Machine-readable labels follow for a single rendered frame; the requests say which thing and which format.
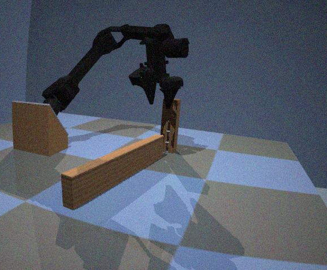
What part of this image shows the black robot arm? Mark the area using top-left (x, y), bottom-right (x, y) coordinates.
top-left (42, 24), bottom-right (189, 115)

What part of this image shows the wooden side rail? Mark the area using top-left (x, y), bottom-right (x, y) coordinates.
top-left (61, 134), bottom-right (164, 210)

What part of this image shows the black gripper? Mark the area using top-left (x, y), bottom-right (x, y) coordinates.
top-left (141, 57), bottom-right (183, 110)

